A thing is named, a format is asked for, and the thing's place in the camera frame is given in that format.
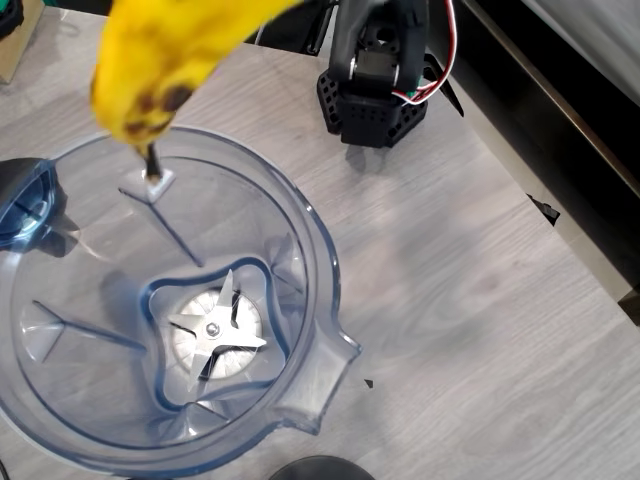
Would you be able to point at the spotted yellow banana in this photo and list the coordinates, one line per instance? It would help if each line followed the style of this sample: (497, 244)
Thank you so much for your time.
(165, 55)

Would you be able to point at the steel blender blade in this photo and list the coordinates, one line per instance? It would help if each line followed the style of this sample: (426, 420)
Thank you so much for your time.
(215, 330)

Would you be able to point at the clear plastic blender jar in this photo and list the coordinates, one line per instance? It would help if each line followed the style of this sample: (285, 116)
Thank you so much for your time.
(100, 250)

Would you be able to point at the black table clamp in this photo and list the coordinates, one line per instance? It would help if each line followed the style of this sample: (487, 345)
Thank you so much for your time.
(547, 212)
(452, 97)

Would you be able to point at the black round lid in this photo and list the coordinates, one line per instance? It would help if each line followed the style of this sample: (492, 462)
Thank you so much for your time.
(320, 470)

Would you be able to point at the light wooden box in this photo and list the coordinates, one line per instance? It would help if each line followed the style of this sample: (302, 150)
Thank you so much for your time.
(20, 50)

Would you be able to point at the dark object on box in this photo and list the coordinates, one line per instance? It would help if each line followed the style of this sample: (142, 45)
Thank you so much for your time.
(10, 15)

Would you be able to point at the brown wooden rail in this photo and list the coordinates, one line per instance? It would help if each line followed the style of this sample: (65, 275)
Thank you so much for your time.
(550, 85)

